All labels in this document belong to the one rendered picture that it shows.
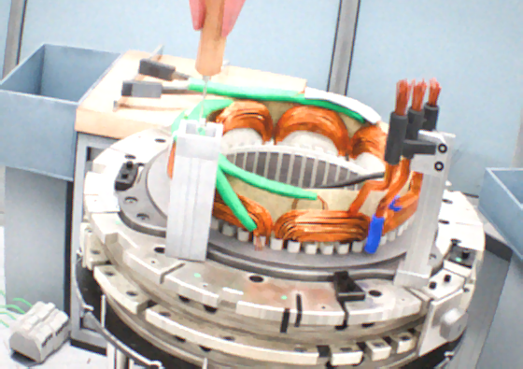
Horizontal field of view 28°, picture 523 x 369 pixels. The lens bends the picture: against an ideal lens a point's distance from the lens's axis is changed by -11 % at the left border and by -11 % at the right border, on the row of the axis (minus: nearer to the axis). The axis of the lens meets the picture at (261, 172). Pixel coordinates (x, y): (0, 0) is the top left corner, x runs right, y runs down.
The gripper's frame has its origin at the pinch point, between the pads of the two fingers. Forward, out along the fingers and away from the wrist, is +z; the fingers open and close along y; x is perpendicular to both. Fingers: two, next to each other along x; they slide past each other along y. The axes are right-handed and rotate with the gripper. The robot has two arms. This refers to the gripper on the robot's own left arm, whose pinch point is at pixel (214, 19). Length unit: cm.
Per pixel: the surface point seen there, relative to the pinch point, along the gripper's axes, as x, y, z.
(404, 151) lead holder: -0.1, 13.6, 5.8
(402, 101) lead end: -0.3, 12.7, 2.3
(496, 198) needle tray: 29.8, 23.6, 22.5
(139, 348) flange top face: -4.6, -1.0, 24.0
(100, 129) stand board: 25.6, -15.0, 23.8
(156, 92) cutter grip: 28.2, -10.5, 19.9
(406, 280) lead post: 0.6, 16.1, 15.6
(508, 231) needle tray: 26.3, 25.6, 23.8
